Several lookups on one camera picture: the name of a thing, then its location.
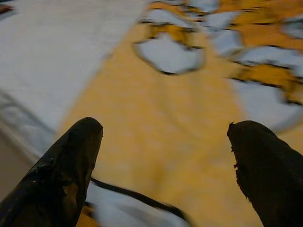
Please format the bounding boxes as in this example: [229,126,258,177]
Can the white quilted mattress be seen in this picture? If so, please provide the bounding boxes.
[0,0,152,166]

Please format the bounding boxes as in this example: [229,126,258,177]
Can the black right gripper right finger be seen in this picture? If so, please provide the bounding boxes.
[226,120,303,227]

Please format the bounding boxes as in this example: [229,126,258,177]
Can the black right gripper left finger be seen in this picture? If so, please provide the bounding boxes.
[0,117,104,227]

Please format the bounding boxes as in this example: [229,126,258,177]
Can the yellow cartoon print blanket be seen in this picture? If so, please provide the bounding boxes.
[56,0,303,227]

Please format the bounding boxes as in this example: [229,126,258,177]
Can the dark green red book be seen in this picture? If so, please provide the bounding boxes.
[0,4,15,15]

